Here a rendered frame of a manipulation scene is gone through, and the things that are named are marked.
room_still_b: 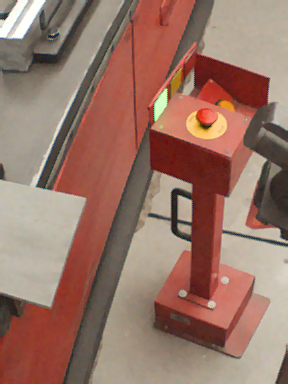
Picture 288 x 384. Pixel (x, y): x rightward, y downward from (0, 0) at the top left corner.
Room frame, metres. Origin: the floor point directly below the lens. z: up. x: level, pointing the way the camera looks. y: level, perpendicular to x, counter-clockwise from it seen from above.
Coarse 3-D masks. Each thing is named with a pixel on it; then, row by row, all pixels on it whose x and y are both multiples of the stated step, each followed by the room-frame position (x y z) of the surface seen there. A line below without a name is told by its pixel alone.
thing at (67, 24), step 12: (72, 0) 1.25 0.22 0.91; (84, 0) 1.25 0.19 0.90; (60, 12) 1.21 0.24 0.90; (72, 12) 1.21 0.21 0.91; (84, 12) 1.23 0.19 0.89; (48, 24) 1.18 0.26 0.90; (60, 24) 1.17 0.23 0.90; (72, 24) 1.17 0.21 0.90; (60, 36) 1.13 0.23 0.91; (36, 48) 1.10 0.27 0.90; (48, 48) 1.10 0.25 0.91; (60, 48) 1.10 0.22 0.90; (36, 60) 1.09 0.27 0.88; (48, 60) 1.09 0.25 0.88
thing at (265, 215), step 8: (272, 168) 0.66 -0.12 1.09; (280, 168) 0.66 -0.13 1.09; (272, 176) 0.65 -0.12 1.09; (280, 176) 0.63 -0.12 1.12; (272, 184) 0.63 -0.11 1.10; (280, 184) 0.62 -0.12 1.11; (264, 192) 0.62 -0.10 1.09; (272, 192) 0.62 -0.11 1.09; (280, 192) 0.61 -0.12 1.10; (264, 200) 0.61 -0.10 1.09; (272, 200) 0.61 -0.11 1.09; (280, 200) 0.61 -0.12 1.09; (264, 208) 0.60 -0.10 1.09; (272, 208) 0.60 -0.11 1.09; (280, 208) 0.61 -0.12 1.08; (256, 216) 0.59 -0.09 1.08; (264, 216) 0.59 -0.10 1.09; (272, 216) 0.59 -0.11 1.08; (280, 216) 0.60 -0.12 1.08; (264, 224) 0.59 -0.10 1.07; (272, 224) 0.58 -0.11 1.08; (280, 224) 0.58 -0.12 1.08
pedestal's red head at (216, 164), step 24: (192, 48) 1.15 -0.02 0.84; (216, 72) 1.15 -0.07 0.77; (240, 72) 1.13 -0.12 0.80; (168, 96) 1.05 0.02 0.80; (192, 96) 1.14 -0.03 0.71; (216, 96) 1.12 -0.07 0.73; (240, 96) 1.13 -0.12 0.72; (264, 96) 1.10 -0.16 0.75; (168, 120) 1.01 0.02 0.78; (240, 120) 1.01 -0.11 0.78; (168, 144) 0.97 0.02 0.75; (192, 144) 0.96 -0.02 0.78; (216, 144) 0.95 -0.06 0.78; (240, 144) 0.96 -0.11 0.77; (168, 168) 0.97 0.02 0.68; (192, 168) 0.95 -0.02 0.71; (216, 168) 0.93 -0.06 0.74; (240, 168) 0.97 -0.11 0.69; (216, 192) 0.93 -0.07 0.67
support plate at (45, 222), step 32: (0, 192) 0.69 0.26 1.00; (32, 192) 0.69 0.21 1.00; (0, 224) 0.64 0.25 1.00; (32, 224) 0.64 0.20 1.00; (64, 224) 0.64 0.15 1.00; (0, 256) 0.58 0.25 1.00; (32, 256) 0.58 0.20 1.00; (64, 256) 0.59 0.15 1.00; (0, 288) 0.53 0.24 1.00; (32, 288) 0.53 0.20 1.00
